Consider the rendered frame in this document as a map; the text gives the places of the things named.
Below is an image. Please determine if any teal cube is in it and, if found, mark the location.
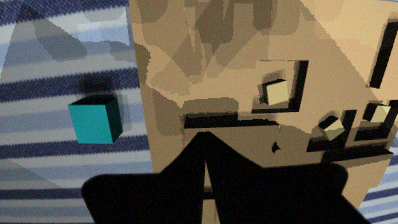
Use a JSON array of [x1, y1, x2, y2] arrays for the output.
[[67, 97, 123, 144]]

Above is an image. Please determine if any tan wooden puzzle board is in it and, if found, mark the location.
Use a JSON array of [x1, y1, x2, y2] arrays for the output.
[[128, 0, 398, 209]]

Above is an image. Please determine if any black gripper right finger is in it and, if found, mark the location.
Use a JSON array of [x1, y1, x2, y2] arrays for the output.
[[204, 131, 349, 224]]

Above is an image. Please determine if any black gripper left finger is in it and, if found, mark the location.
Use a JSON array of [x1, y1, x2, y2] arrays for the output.
[[81, 132, 206, 224]]

